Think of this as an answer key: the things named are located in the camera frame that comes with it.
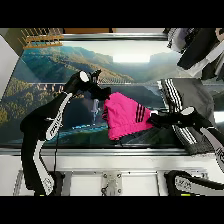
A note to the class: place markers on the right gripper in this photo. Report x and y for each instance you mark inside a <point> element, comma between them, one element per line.
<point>160,120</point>

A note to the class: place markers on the heap of clothes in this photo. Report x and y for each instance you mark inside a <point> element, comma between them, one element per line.
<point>176,40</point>

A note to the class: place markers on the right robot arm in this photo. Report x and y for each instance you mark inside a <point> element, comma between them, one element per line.
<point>196,120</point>

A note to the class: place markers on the black garment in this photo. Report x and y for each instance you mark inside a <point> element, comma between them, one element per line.
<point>200,46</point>

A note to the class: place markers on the grey striped pants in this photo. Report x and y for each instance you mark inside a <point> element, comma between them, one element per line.
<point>191,96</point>

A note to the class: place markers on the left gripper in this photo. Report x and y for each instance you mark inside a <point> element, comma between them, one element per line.
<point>100,92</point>

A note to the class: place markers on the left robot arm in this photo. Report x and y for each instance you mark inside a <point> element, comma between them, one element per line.
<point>40,123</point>

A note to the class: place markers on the pink garment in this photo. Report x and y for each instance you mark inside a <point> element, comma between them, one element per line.
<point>124,116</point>

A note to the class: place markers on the silver frame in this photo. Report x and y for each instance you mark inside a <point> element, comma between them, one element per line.
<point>113,183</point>

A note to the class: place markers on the brown clothes hanger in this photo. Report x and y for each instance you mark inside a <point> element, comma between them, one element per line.
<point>43,45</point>
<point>45,38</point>

